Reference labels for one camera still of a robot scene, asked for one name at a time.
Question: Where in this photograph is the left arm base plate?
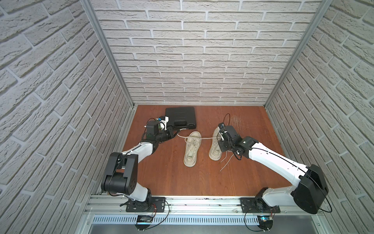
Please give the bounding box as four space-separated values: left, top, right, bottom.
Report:
124 197 166 213

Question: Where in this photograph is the beige sneaker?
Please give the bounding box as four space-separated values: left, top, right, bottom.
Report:
177 131 213 167
208 127 227 163

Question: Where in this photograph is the black plastic tool case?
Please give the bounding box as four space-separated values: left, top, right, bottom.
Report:
165 106 197 129

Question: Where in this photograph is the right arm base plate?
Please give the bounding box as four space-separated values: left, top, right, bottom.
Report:
239 197 281 214

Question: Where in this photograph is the aluminium front rail frame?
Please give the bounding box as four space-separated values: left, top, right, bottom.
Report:
75 195 333 234

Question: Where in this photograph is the right corner aluminium post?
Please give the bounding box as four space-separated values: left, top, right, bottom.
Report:
264 0 333 110

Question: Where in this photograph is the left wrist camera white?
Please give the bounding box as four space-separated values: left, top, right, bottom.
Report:
156 116 169 131

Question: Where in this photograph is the right controller board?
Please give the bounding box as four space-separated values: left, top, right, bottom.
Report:
257 215 273 232

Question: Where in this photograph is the left corner aluminium post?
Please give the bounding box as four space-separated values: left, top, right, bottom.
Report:
81 0 135 109

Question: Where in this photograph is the controller board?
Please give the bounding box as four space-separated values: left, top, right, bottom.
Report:
135 215 153 231
257 215 273 232

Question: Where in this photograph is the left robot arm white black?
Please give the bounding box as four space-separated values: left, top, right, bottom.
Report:
101 116 176 210

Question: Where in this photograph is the corner aluminium post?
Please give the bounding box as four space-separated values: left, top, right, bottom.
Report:
81 0 135 109
264 0 333 110

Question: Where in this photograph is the left controller board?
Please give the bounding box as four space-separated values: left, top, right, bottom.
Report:
135 215 153 231

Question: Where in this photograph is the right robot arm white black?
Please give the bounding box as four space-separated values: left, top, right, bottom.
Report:
218 123 328 215

